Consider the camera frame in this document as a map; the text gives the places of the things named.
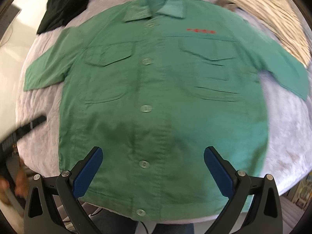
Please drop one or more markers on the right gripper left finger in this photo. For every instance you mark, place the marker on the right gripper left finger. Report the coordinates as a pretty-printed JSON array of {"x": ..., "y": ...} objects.
[{"x": 41, "y": 213}]

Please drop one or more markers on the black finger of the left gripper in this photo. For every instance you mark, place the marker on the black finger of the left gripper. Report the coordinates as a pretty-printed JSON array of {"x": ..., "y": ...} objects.
[{"x": 9, "y": 143}]

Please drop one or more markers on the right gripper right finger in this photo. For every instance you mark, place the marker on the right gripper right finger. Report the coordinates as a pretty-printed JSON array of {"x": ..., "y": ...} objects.
[{"x": 264, "y": 214}]

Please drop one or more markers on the green button-up work shirt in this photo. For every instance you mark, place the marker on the green button-up work shirt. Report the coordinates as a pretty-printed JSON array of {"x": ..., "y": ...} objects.
[{"x": 153, "y": 83}]

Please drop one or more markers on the person's left hand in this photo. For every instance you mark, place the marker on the person's left hand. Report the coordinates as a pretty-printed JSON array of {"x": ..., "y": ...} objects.
[{"x": 21, "y": 185}]

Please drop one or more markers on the lavender plush bed blanket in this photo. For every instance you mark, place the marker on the lavender plush bed blanket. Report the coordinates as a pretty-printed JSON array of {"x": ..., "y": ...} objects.
[{"x": 288, "y": 154}]

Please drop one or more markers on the black folded garment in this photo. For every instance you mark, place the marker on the black folded garment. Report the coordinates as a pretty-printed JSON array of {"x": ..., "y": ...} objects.
[{"x": 59, "y": 13}]

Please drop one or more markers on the beige striped garment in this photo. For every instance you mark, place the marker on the beige striped garment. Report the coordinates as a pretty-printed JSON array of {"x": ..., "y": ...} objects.
[{"x": 281, "y": 17}]

